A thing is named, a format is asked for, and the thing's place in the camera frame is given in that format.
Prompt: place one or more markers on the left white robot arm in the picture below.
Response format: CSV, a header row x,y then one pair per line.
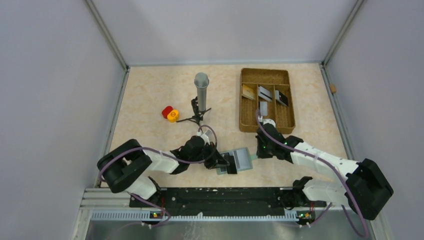
x,y
123,168

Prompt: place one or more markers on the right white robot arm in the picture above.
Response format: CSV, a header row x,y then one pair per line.
x,y
360,185

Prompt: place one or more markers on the gold card in tray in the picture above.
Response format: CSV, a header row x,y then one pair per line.
x,y
248,92

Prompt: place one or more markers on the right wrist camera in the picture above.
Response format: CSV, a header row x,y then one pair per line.
x,y
269,121

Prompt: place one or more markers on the brown woven cutlery tray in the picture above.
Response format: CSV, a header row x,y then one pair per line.
x,y
271,79

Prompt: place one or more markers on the small wooden block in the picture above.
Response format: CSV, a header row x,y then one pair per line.
x,y
332,88

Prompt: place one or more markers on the green card holder wallet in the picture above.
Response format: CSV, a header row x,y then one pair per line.
x,y
243,161

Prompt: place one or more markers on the grey microphone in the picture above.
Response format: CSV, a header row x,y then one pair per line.
x,y
201,82

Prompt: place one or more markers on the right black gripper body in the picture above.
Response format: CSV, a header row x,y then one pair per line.
x,y
264,150

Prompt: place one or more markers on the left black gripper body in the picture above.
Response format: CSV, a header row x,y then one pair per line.
x,y
209,155

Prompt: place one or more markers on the black credit card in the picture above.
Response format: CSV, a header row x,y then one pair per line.
x,y
232,164

